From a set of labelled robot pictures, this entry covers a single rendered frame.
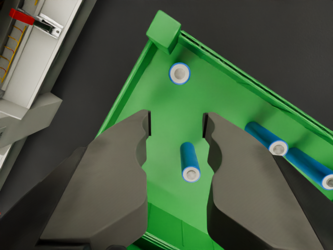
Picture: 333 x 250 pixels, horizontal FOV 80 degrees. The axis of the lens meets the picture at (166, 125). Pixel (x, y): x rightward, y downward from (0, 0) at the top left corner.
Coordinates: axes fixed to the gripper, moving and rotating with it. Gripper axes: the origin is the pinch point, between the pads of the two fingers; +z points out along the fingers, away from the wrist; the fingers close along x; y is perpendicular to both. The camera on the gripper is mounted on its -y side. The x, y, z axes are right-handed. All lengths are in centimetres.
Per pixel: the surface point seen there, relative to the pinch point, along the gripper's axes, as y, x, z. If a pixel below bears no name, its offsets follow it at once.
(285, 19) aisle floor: -3, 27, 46
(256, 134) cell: 5.7, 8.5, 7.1
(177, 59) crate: -0.4, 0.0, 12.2
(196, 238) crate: 20.8, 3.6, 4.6
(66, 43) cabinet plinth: 3.0, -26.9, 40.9
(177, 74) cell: -0.8, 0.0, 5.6
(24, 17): -3.5, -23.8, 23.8
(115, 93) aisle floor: 15.8, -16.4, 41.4
